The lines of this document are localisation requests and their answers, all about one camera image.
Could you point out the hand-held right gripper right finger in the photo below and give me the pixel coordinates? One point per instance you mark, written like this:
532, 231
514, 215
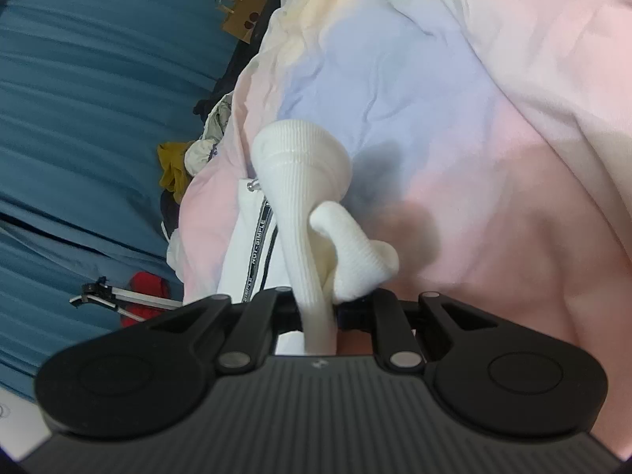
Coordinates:
387, 321

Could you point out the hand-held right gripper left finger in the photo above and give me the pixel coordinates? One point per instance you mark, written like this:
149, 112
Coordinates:
266, 316

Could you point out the white jacket with black stripes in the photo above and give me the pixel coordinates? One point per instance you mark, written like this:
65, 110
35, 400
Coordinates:
296, 168

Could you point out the red cloth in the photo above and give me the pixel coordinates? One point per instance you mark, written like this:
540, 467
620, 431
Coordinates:
145, 289

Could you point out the black cloth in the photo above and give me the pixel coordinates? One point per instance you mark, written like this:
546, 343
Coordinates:
170, 212

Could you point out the mustard yellow cloth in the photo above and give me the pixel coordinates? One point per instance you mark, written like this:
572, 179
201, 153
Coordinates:
173, 168

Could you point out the grey-white crumpled cloth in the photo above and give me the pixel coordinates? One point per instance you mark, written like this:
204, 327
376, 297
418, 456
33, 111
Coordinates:
217, 133

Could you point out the blue curtain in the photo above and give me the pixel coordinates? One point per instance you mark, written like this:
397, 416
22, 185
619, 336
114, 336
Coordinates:
49, 306
98, 84

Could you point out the pastel tie-dye blanket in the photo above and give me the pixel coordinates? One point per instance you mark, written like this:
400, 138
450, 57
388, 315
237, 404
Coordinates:
444, 84

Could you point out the brown paper bag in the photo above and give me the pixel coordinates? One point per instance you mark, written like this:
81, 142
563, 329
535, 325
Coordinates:
244, 15

